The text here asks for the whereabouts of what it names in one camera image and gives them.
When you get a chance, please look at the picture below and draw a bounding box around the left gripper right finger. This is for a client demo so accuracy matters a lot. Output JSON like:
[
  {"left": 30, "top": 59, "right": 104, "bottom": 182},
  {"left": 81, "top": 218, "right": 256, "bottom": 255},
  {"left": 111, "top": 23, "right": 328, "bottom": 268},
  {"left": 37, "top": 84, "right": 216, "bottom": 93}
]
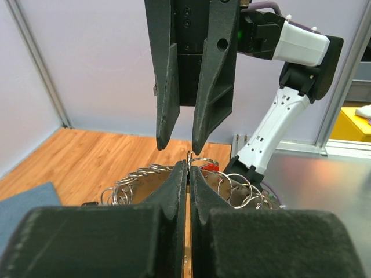
[{"left": 190, "top": 167, "right": 365, "bottom": 277}]

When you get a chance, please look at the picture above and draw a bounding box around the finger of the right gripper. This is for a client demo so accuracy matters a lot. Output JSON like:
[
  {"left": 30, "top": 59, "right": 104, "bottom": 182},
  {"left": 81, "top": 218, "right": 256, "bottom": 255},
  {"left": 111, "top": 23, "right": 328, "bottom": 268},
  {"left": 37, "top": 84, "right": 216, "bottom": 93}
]
[
  {"left": 192, "top": 1, "right": 240, "bottom": 155},
  {"left": 144, "top": 1, "right": 180, "bottom": 150}
]

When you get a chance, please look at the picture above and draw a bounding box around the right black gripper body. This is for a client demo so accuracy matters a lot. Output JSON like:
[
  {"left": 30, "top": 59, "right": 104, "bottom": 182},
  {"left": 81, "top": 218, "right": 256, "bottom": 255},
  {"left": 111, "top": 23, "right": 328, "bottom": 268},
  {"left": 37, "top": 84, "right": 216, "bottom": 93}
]
[{"left": 172, "top": 0, "right": 209, "bottom": 106}]

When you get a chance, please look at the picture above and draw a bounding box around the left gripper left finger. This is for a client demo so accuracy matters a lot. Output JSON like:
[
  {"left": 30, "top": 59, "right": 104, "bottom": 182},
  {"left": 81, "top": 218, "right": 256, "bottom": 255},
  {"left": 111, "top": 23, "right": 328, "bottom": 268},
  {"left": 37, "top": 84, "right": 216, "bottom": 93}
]
[{"left": 1, "top": 161, "right": 187, "bottom": 277}]

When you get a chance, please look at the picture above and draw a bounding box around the metal disc with keyrings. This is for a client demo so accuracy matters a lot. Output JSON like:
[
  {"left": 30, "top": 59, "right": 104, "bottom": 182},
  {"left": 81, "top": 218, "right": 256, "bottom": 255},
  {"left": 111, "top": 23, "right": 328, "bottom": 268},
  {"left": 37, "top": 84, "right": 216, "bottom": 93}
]
[{"left": 98, "top": 151, "right": 282, "bottom": 210}]

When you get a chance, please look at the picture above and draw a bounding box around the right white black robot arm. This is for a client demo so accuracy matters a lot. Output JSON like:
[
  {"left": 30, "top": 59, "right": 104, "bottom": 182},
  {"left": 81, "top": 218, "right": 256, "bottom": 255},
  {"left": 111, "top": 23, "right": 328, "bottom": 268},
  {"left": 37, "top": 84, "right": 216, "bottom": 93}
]
[{"left": 144, "top": 0, "right": 344, "bottom": 186}]

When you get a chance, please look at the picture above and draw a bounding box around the key with black tag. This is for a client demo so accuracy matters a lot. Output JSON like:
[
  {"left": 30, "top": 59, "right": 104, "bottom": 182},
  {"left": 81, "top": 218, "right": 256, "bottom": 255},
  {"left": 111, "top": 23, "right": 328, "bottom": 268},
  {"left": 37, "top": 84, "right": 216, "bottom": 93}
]
[{"left": 81, "top": 202, "right": 99, "bottom": 207}]

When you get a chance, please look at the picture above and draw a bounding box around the yellow plastic bin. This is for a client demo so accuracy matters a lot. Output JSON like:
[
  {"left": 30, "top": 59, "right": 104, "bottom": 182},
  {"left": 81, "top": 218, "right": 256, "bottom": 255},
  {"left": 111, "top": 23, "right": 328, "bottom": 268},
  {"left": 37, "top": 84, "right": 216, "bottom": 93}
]
[{"left": 330, "top": 107, "right": 370, "bottom": 142}]

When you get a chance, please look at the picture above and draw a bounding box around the folded blue cloth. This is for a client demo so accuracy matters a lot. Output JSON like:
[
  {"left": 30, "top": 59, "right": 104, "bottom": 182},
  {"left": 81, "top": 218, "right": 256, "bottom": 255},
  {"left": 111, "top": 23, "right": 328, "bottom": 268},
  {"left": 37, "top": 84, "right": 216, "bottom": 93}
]
[{"left": 1, "top": 182, "right": 62, "bottom": 256}]

